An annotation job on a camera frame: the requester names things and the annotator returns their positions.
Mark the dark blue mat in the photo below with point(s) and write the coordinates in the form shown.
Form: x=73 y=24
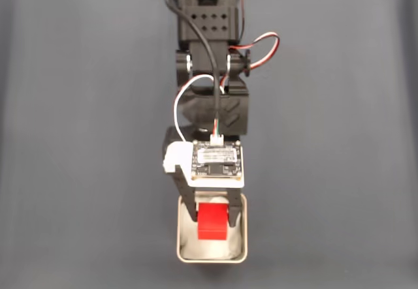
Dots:
x=65 y=139

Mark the white cloth padding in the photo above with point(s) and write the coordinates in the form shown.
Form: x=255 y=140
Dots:
x=209 y=248

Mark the red cube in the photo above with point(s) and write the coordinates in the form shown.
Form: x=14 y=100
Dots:
x=212 y=220

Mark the camera board on white mount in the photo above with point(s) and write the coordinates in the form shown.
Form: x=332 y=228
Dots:
x=217 y=158

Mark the beige square box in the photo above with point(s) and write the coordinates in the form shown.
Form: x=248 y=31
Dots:
x=212 y=261

